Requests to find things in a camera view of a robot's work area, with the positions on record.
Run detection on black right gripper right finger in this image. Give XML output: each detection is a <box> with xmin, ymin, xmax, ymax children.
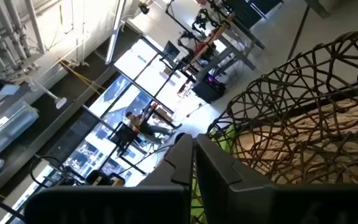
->
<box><xmin>195</xmin><ymin>134</ymin><xmax>358</xmax><ymax>224</ymax></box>

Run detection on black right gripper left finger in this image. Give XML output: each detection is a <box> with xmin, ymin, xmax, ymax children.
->
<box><xmin>25</xmin><ymin>133</ymin><xmax>194</xmax><ymax>224</ymax></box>

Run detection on green white leek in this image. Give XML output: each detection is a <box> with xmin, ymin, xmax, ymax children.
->
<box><xmin>191</xmin><ymin>123</ymin><xmax>236</xmax><ymax>224</ymax></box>

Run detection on person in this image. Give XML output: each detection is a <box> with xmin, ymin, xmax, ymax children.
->
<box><xmin>125</xmin><ymin>111</ymin><xmax>174</xmax><ymax>146</ymax></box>

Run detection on black mesh chair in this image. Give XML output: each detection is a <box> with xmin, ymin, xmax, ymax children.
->
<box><xmin>108</xmin><ymin>121</ymin><xmax>140</xmax><ymax>157</ymax></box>

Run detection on black computer tower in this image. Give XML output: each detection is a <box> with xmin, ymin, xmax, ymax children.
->
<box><xmin>191</xmin><ymin>73</ymin><xmax>227</xmax><ymax>105</ymax></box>

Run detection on black monitor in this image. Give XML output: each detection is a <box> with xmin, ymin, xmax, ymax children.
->
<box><xmin>161</xmin><ymin>40</ymin><xmax>181</xmax><ymax>62</ymax></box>

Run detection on white ceiling lamp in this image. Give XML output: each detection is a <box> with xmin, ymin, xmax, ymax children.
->
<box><xmin>29</xmin><ymin>77</ymin><xmax>68</xmax><ymax>110</ymax></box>

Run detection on wooden desk with equipment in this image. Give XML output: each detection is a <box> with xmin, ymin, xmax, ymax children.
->
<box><xmin>194</xmin><ymin>18</ymin><xmax>265</xmax><ymax>82</ymax></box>

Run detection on wooden beam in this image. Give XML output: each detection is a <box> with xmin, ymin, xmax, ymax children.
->
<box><xmin>181</xmin><ymin>12</ymin><xmax>236</xmax><ymax>73</ymax></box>

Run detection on long ceiling light fixture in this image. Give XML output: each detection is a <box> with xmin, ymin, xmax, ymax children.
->
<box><xmin>104</xmin><ymin>0</ymin><xmax>127</xmax><ymax>66</ymax></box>

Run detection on black slanted pole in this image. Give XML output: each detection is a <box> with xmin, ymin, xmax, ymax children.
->
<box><xmin>286</xmin><ymin>4</ymin><xmax>311</xmax><ymax>62</ymax></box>

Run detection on dark wire basket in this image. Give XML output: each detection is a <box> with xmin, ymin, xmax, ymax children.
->
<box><xmin>191</xmin><ymin>24</ymin><xmax>358</xmax><ymax>224</ymax></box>

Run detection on yellow ceiling cable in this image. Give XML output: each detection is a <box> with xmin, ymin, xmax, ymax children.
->
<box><xmin>58</xmin><ymin>60</ymin><xmax>106</xmax><ymax>95</ymax></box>

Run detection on clear plastic duct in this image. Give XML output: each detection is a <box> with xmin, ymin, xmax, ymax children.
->
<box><xmin>0</xmin><ymin>96</ymin><xmax>40</xmax><ymax>157</ymax></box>

